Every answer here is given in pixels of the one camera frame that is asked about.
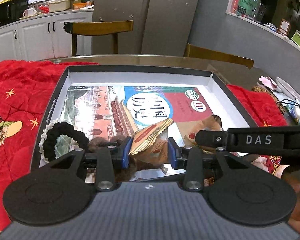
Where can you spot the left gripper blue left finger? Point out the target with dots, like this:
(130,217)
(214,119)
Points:
(105,176)

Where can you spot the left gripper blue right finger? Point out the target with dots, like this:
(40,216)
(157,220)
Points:
(190,159)

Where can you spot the dark brown fuzzy scrunchie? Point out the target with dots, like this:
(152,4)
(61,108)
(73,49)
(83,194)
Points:
(124,168)

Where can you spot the tan snack packet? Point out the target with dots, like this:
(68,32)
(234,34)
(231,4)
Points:
(146,137)

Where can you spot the black white crochet scrunchie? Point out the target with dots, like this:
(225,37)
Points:
(59,138)

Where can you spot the person's right hand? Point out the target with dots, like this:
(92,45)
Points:
(282,173)

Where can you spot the printed booklet in box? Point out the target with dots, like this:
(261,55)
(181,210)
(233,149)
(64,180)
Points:
(105,111)

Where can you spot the black shallow cardboard box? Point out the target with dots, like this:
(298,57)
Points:
(218,96)

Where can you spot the right wooden chair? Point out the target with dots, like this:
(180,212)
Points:
(207,54)

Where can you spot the wooden chair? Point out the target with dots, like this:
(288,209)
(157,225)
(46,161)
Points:
(97,29)
(207,54)

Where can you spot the red bear print blanket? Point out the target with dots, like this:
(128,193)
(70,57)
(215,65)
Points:
(136,212)

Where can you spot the left wooden chair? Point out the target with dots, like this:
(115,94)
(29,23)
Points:
(97,29)

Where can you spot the white kitchen cabinet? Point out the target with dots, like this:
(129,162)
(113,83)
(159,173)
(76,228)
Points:
(40,37)

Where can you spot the silver double door refrigerator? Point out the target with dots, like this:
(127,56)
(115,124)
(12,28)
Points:
(161,27)

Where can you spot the beige plastic basin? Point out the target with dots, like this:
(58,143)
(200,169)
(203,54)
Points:
(59,5)

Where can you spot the white mug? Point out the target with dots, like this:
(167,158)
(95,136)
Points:
(30,12)

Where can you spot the black microwave oven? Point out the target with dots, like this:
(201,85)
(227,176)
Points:
(12,10)

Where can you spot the white wall shelf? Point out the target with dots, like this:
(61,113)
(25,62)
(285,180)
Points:
(278,17)

